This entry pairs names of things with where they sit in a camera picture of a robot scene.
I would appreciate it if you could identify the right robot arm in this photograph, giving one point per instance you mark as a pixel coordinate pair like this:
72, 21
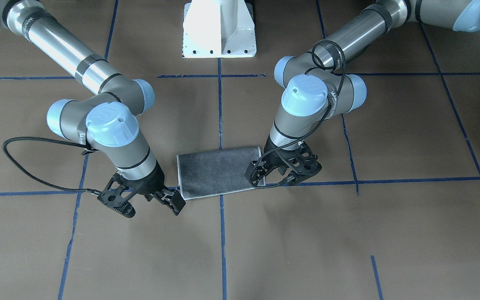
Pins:
105, 122

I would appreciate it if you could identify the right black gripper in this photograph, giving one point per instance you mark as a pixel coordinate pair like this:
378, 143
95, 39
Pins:
147, 183

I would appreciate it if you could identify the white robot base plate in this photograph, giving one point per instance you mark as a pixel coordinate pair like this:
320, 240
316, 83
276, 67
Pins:
219, 28

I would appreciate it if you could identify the pink and grey towel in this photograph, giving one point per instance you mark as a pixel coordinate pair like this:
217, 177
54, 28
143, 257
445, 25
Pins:
215, 172

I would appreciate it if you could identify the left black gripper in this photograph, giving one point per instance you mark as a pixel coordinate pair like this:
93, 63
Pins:
280, 157

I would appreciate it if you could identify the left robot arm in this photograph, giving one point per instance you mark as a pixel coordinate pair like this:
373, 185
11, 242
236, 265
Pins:
317, 86

